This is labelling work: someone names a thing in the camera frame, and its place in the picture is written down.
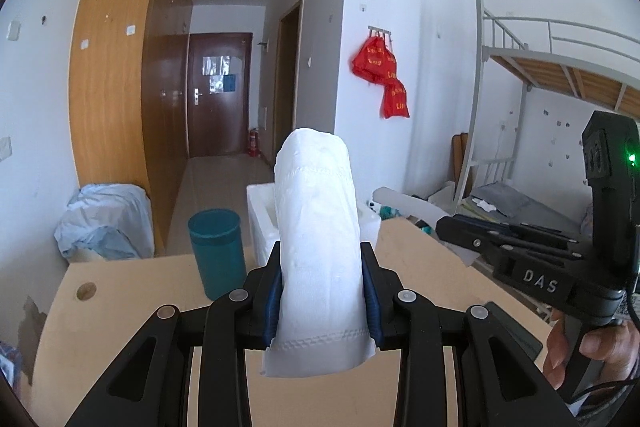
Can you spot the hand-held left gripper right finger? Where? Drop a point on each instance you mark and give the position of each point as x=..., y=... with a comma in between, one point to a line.
x=371, y=307

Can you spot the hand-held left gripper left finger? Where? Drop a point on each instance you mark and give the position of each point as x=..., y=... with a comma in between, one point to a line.
x=274, y=307

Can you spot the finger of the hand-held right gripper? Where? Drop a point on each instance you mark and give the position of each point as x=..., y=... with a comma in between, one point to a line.
x=460, y=234
x=530, y=229

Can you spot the white tissue paper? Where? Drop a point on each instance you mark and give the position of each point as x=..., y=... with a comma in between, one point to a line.
x=320, y=232

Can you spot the white foam box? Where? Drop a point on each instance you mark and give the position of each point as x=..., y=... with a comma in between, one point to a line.
x=260, y=219

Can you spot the person's right hand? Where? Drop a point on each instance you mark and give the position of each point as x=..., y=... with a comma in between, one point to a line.
x=607, y=349

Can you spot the white foam lid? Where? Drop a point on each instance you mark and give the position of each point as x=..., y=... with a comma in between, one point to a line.
x=405, y=202

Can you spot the leaning wooden board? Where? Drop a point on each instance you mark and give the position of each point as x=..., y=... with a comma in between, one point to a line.
x=459, y=159

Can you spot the teal cylindrical canister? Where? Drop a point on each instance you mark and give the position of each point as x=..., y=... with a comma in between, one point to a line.
x=215, y=247

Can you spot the red printed bag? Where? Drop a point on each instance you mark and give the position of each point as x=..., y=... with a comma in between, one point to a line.
x=396, y=101
x=372, y=62

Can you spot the white metal bunk bed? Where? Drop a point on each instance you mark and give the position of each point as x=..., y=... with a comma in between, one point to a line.
x=545, y=66

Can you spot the red fire extinguisher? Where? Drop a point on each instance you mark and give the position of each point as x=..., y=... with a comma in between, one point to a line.
x=253, y=143

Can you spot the dark brown door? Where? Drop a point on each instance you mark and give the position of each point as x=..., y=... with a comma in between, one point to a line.
x=220, y=127

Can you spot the plastic covered pile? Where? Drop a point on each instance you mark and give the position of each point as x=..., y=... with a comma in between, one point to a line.
x=105, y=222

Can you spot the brown side door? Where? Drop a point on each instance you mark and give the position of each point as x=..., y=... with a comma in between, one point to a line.
x=287, y=87

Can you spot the taped paper notices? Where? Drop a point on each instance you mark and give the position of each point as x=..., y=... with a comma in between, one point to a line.
x=220, y=74

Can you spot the wooden wardrobe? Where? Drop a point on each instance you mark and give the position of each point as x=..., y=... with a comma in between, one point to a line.
x=115, y=107

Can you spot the metal wall hook rack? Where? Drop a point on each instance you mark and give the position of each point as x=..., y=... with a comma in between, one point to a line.
x=380, y=31

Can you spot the white wall socket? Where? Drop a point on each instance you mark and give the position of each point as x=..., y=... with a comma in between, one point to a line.
x=4, y=148

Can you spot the white wall switch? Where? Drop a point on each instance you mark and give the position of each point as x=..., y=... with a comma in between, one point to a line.
x=14, y=31

